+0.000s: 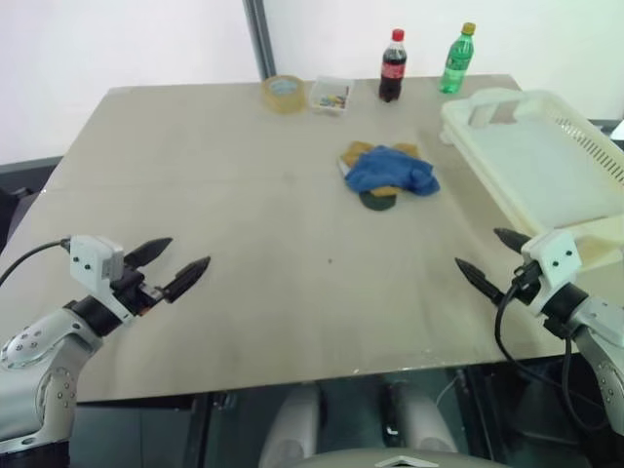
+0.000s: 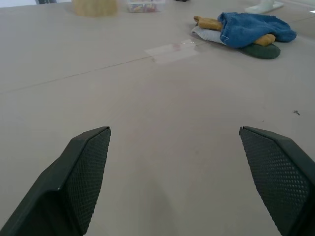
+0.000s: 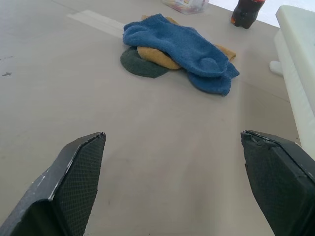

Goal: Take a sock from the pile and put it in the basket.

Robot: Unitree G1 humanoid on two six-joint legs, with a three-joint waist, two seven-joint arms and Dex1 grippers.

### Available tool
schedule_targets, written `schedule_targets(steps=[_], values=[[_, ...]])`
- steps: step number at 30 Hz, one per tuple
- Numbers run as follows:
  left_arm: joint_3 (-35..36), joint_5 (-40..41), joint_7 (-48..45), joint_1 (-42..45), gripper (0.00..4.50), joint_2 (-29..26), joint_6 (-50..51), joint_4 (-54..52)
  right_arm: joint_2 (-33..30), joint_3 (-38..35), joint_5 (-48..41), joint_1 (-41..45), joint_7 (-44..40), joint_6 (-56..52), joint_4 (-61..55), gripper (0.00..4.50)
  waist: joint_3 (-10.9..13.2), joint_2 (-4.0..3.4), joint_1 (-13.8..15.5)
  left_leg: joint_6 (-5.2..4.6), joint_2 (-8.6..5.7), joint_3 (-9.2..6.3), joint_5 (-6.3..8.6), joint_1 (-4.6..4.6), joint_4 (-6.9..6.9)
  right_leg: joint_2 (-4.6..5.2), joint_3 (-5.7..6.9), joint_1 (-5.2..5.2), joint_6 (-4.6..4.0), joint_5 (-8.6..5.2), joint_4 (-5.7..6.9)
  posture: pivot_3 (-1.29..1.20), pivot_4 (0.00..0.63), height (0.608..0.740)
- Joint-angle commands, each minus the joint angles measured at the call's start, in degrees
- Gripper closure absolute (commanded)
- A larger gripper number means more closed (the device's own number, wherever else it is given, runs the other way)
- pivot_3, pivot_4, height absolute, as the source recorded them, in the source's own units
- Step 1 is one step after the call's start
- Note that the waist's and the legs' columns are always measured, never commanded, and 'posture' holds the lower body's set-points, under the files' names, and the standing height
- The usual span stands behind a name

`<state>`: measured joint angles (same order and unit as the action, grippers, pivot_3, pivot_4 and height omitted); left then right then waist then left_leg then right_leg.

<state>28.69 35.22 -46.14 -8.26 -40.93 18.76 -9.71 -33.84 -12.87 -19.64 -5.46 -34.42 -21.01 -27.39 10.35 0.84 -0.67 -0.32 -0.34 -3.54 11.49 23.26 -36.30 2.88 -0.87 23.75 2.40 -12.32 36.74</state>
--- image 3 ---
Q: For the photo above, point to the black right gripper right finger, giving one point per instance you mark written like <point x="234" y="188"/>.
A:
<point x="278" y="182"/>

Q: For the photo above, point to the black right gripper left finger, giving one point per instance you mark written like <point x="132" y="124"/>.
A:
<point x="61" y="186"/>

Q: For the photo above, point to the blue fuzzy sock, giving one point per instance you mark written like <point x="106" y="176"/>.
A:
<point x="211" y="84"/>
<point x="169" y="41"/>

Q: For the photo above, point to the yellow fuzzy sock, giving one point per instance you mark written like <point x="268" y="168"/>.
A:
<point x="157" y="57"/>

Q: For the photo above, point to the dark green fuzzy sock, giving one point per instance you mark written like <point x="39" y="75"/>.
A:
<point x="140" y="65"/>

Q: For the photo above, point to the dark cola bottle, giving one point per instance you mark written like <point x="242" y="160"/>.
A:
<point x="243" y="13"/>

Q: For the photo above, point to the clear plastic container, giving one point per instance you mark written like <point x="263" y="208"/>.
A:
<point x="185" y="4"/>

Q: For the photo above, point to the white plastic bin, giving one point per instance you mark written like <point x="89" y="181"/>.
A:
<point x="296" y="61"/>

